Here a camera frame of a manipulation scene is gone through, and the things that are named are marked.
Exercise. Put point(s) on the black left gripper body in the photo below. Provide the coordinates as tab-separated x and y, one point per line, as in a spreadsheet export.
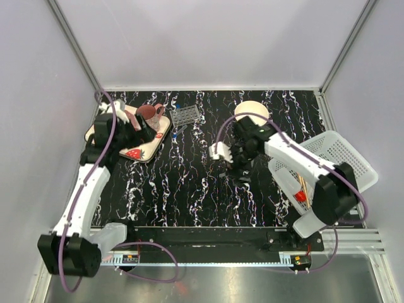
136	139

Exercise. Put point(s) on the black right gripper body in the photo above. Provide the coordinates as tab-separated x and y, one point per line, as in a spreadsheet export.
241	158

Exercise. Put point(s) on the white wash bottle red cap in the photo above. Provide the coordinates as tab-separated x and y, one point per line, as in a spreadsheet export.
292	185

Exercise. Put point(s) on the wooden test tube clamp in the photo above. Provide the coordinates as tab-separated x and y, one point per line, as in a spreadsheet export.
304	188

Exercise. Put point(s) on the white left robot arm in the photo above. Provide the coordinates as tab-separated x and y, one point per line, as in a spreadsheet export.
70	248

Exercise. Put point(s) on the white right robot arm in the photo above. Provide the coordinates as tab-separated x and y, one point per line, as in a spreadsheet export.
335	186

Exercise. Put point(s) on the pink dotted plate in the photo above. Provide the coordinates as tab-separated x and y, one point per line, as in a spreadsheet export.
133	120

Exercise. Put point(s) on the pink floral mug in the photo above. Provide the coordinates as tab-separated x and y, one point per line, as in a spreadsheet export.
151	114

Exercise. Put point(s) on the strawberry print tray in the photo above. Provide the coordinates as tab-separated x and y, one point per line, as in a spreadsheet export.
146	151

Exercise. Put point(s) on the clear test tube rack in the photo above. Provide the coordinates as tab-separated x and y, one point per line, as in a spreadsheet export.
186	115

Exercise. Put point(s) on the cream green bowl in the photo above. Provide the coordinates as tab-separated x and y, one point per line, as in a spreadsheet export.
256	111

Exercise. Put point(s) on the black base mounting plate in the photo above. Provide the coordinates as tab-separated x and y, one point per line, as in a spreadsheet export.
226	244

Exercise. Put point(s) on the white plastic basket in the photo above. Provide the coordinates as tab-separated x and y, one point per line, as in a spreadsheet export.
332	147

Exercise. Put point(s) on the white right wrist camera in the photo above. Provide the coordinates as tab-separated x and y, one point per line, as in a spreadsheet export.
220	151

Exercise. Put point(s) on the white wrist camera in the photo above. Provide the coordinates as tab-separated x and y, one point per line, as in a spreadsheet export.
220	151
118	106

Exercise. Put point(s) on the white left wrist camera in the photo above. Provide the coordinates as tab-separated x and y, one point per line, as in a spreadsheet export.
118	106

